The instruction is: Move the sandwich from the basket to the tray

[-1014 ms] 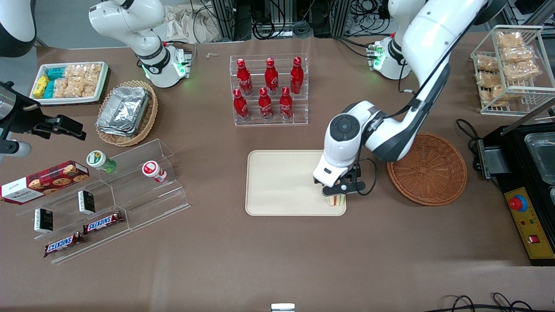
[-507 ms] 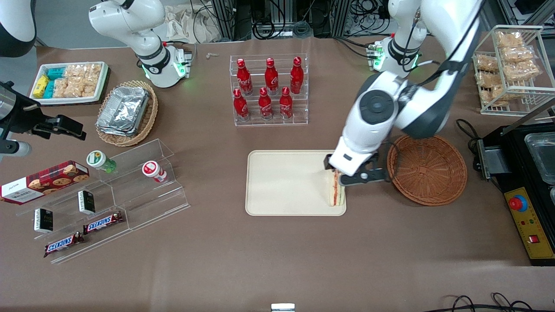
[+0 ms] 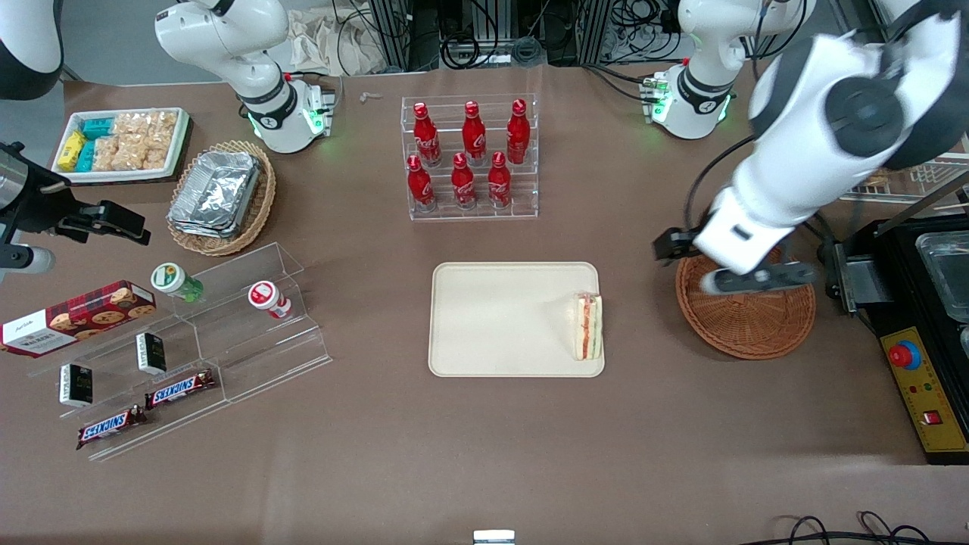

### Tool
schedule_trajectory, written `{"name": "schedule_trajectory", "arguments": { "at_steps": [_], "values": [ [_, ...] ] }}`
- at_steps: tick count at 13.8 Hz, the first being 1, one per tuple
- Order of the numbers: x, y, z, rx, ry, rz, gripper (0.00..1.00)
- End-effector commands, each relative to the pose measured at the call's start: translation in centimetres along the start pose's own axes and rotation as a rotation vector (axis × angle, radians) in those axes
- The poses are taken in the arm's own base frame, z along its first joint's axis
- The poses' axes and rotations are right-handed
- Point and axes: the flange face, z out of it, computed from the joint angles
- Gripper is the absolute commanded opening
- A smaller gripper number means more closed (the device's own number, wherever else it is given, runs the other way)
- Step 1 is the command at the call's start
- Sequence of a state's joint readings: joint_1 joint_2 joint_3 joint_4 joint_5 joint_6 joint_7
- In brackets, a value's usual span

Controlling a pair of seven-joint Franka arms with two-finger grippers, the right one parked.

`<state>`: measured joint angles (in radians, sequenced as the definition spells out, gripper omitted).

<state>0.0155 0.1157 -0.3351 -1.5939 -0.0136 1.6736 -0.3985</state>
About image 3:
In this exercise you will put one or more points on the teal snack packet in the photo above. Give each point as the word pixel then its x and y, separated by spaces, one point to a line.
pixel 85 157
pixel 97 128

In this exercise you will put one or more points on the red rocker switch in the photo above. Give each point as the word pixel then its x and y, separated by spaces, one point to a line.
pixel 932 417

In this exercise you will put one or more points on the red emergency stop button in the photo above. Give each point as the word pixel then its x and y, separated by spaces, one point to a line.
pixel 905 355

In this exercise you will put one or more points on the yellow snack packet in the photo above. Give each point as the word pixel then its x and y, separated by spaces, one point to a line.
pixel 72 151

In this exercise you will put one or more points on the red capped small bottle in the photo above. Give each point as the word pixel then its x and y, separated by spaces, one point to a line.
pixel 266 297

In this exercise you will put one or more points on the clear rice cracker bag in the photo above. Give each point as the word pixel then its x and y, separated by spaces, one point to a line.
pixel 163 126
pixel 131 125
pixel 106 154
pixel 144 154

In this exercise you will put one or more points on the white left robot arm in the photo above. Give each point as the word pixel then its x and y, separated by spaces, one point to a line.
pixel 802 98

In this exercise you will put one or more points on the clear acrylic bottle rack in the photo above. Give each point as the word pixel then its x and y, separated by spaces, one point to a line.
pixel 522 193

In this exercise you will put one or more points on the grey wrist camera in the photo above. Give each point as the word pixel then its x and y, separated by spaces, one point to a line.
pixel 757 278
pixel 26 263

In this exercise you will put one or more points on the stacked foil trays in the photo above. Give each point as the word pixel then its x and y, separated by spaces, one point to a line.
pixel 216 193

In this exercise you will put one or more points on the small black box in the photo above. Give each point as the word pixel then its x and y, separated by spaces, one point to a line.
pixel 76 384
pixel 151 353

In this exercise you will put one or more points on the snickers chocolate bar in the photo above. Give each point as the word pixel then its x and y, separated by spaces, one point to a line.
pixel 180 389
pixel 112 427

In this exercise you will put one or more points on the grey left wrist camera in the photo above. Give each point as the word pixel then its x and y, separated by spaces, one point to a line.
pixel 757 278

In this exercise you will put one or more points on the silver metal block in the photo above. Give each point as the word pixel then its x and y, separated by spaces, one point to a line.
pixel 493 537

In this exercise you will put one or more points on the green capped small bottle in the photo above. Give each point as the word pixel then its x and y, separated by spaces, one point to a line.
pixel 172 278

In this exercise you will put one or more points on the crumpled beige paper bag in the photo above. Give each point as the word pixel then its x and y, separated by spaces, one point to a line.
pixel 318 42

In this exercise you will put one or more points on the aluminium frame post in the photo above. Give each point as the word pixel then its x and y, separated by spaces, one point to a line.
pixel 401 34
pixel 594 30

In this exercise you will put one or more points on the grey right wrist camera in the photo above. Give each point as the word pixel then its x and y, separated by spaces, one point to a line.
pixel 26 263

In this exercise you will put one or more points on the light wicker basket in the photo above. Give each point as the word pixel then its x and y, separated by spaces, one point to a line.
pixel 261 204

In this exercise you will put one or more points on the grey metal bracket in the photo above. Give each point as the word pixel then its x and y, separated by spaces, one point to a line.
pixel 859 284

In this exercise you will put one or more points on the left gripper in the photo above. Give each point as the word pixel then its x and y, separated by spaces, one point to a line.
pixel 673 244

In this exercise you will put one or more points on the clear acrylic stepped shelf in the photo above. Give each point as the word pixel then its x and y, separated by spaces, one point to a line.
pixel 257 356

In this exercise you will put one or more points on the steel pan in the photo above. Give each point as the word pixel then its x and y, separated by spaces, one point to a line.
pixel 946 272

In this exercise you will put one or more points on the yellow control panel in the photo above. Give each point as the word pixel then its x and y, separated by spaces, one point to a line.
pixel 927 401

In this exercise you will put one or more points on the red tartan cookie box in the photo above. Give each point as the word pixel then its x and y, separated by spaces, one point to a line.
pixel 76 318

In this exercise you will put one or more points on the triangular sandwich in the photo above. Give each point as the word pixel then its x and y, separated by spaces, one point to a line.
pixel 587 327

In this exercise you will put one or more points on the brown wicker basket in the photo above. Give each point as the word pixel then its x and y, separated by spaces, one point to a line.
pixel 746 325

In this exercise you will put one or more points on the white snack tray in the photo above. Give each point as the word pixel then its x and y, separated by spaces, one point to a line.
pixel 68 175

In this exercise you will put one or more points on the red cola bottle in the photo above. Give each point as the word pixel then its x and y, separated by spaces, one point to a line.
pixel 463 184
pixel 518 135
pixel 421 185
pixel 500 182
pixel 426 136
pixel 474 135

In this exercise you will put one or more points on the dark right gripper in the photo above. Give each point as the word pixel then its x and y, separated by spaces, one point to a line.
pixel 39 206

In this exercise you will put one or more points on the black machine housing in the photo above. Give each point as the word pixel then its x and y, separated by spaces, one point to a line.
pixel 905 303

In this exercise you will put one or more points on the cream plastic tray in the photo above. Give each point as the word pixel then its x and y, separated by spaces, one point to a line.
pixel 500 318

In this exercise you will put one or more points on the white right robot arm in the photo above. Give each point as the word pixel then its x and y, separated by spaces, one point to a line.
pixel 227 38

